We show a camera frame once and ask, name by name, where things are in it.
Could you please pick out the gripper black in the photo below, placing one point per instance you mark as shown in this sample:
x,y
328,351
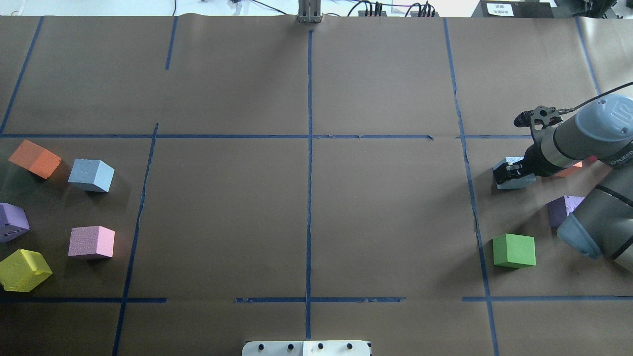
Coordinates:
x,y
534,162

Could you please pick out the light blue block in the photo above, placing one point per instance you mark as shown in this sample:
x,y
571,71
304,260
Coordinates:
x,y
91,175
514,184

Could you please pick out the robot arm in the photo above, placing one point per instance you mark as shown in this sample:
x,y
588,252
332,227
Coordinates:
x,y
601,226

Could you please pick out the purple block right side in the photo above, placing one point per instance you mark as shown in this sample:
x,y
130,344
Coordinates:
x,y
560,208

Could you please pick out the purple block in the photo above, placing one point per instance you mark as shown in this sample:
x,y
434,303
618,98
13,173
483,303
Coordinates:
x,y
13,222
560,208

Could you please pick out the orange block right side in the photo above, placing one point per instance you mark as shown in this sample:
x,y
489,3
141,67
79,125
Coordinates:
x,y
569,170

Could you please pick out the orange block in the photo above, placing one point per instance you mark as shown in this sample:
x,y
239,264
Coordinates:
x,y
35,159
569,170

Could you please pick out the green block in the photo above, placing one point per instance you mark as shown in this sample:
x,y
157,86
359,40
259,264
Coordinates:
x,y
514,251

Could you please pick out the black power box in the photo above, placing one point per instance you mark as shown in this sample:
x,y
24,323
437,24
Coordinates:
x,y
512,9

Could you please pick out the black connector strip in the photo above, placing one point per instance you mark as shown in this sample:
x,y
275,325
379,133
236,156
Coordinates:
x,y
367,8

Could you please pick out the pink block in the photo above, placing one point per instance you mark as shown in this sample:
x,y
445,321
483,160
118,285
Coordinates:
x,y
91,242

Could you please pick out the orange block left side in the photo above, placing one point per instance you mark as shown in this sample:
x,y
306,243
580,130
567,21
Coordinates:
x,y
35,159

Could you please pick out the yellow block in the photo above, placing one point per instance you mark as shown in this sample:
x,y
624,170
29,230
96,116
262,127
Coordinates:
x,y
23,270

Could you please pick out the purple block left side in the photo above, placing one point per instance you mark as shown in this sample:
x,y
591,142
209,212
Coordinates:
x,y
13,222

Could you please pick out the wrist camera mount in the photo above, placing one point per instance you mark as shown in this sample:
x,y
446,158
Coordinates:
x,y
541,120

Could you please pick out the aluminium frame post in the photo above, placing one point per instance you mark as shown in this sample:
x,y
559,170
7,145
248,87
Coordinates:
x,y
309,11

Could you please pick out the white pedestal column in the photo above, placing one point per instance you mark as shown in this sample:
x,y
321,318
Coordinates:
x,y
308,348

